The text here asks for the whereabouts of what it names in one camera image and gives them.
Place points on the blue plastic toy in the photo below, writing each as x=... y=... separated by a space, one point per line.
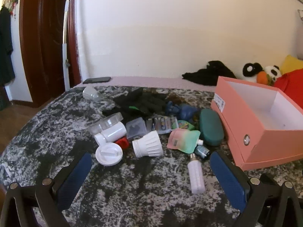
x=187 y=112

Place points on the panda plush toy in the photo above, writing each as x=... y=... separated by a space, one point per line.
x=273 y=72

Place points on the red pillow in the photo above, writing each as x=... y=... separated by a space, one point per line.
x=292 y=85

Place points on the white round lid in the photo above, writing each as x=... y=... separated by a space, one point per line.
x=109 y=153

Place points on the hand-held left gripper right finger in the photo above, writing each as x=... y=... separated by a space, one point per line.
x=227 y=182

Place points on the green glasses case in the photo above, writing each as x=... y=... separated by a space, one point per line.
x=210 y=127

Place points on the pink green spout pouch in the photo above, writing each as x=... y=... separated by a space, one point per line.
x=183 y=139

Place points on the white ribbed lamp housing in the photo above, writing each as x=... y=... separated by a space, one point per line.
x=149 y=144

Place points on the battery blister pack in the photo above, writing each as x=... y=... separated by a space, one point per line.
x=163 y=123

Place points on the black white patterned blanket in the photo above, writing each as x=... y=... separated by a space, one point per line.
x=132 y=184

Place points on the black cloth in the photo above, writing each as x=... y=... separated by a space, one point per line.
x=208 y=74

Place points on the small green packet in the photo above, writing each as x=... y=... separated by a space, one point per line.
x=185 y=124

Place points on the black white plush toy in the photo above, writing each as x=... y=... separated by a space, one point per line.
x=251 y=72

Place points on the small red plastic piece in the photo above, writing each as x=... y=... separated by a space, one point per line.
x=122 y=142

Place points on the clear plastic bulb cover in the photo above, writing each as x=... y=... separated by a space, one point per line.
x=90 y=93

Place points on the small blue glass bottle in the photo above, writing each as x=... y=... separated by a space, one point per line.
x=202 y=151

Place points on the clear plastic case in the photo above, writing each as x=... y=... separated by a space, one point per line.
x=136 y=127

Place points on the clear plastic jar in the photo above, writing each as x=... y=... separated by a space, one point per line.
x=106 y=121

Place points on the black phone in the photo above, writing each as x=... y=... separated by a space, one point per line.
x=97 y=80

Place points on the dark red door frame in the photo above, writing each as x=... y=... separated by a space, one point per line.
x=45 y=40

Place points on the white corn light bulb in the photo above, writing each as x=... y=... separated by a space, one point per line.
x=196 y=177

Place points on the yellow pillow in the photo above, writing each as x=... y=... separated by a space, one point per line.
x=292 y=63

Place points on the dark hanging clothing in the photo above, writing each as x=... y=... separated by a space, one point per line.
x=4 y=47

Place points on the orange plush toy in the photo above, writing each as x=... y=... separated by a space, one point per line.
x=262 y=78

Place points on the white plastic bottle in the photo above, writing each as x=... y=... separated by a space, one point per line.
x=113 y=132

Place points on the black knit gloves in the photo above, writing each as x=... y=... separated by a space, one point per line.
x=142 y=101

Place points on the white floor lamp pole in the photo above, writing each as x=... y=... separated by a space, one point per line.
x=65 y=59

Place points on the pink cardboard box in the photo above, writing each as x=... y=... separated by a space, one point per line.
x=239 y=132

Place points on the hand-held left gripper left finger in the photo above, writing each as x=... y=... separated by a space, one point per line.
x=75 y=179

